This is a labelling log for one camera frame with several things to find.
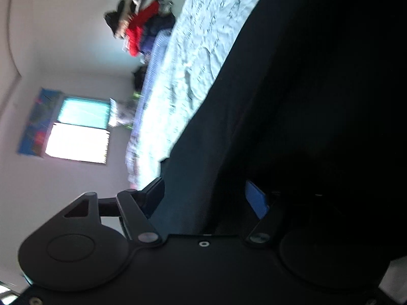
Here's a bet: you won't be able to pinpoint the black pants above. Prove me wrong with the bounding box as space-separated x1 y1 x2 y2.
150 0 406 259

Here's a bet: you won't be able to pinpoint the floral patchwork blanket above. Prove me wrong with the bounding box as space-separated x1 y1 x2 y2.
125 129 141 190

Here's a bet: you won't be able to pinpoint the green-framed window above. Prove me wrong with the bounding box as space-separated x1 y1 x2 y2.
45 96 110 164

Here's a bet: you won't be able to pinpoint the floral white pillow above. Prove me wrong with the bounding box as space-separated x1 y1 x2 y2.
108 98 138 127

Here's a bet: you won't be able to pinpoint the colourful floral poster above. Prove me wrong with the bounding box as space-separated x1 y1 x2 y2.
17 88 63 157

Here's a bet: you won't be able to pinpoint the green plastic stool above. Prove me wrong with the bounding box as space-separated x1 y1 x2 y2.
126 91 141 129

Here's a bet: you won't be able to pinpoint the black bag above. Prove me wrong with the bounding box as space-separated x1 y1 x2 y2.
133 65 148 93

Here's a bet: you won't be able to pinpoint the white script-print quilt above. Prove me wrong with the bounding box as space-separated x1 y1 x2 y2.
137 0 259 189

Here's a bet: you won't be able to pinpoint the navy blue jacket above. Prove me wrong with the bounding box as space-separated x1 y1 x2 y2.
139 13 176 54

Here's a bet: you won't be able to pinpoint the red puffer jacket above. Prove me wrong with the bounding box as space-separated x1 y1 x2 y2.
126 1 160 57

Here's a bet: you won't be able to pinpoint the black hat on pile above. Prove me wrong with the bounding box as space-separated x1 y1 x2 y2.
104 0 128 39

